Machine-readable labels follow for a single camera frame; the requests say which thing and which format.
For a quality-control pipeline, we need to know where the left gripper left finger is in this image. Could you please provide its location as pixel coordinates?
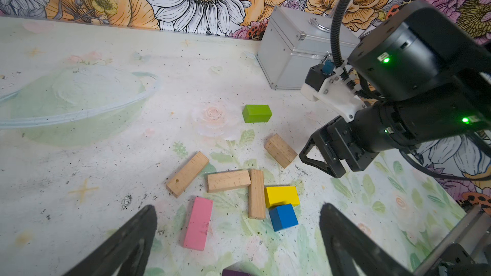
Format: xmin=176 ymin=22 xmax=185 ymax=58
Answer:
xmin=65 ymin=204 xmax=157 ymax=275

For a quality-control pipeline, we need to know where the aluminium front rail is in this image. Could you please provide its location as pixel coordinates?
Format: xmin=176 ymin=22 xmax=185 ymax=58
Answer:
xmin=413 ymin=206 xmax=490 ymax=276

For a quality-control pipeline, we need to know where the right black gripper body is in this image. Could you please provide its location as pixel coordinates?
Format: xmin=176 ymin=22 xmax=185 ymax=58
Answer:
xmin=299 ymin=116 xmax=378 ymax=178

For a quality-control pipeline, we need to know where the yellow wood block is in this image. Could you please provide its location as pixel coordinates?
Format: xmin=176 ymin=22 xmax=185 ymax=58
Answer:
xmin=265 ymin=186 xmax=300 ymax=208

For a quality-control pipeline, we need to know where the blue wood block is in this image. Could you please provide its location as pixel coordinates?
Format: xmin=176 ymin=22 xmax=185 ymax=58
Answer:
xmin=269 ymin=204 xmax=299 ymax=232

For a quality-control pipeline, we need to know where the pink wood block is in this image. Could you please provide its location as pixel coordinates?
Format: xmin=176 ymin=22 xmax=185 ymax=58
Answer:
xmin=183 ymin=197 xmax=214 ymax=251

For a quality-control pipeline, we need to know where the natural wood block with hole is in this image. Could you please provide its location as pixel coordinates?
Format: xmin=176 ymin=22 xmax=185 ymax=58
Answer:
xmin=166 ymin=152 xmax=209 ymax=198

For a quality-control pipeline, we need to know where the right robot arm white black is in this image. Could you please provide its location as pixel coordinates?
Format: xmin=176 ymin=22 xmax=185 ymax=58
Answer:
xmin=299 ymin=1 xmax=490 ymax=178

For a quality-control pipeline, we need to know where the purple wood block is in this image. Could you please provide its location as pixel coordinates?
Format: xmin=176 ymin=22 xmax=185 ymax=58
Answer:
xmin=222 ymin=269 xmax=251 ymax=276

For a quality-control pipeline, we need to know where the green wood block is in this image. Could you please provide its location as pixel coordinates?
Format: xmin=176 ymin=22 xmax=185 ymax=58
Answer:
xmin=242 ymin=105 xmax=272 ymax=123

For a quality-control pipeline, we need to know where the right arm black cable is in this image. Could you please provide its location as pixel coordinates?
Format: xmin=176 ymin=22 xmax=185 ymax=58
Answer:
xmin=329 ymin=0 xmax=381 ymax=68

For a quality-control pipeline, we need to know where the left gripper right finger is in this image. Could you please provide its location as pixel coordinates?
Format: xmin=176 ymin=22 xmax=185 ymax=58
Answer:
xmin=319 ymin=203 xmax=412 ymax=275

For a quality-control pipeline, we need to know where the silver aluminium case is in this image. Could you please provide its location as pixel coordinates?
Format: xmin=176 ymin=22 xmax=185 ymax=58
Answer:
xmin=256 ymin=5 xmax=361 ymax=91

